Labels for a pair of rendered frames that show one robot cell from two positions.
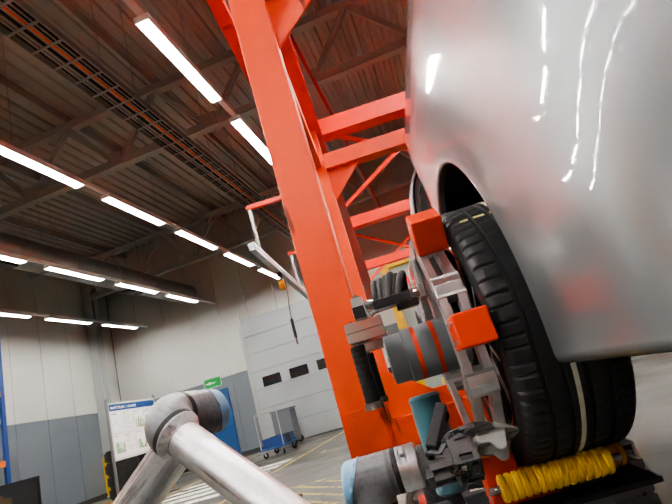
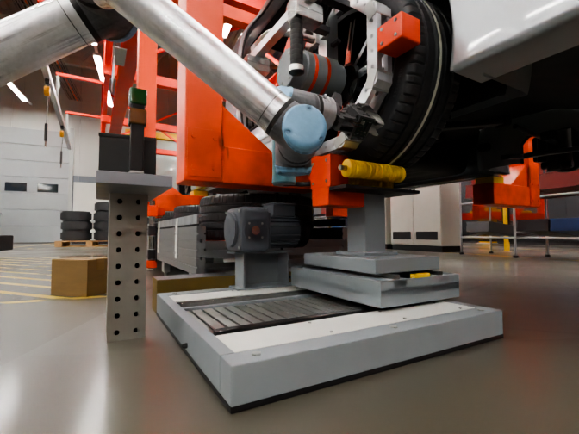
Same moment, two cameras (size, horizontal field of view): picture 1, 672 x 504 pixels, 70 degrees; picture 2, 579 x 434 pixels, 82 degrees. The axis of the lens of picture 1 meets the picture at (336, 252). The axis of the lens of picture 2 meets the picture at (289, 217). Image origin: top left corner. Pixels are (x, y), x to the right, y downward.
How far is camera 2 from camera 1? 0.83 m
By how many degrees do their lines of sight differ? 35
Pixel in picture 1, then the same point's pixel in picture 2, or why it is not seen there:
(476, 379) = (382, 75)
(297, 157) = not seen: outside the picture
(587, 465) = (395, 170)
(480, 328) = (414, 30)
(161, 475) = (39, 40)
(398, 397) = (233, 134)
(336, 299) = not seen: hidden behind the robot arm
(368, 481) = (301, 100)
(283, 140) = not seen: outside the picture
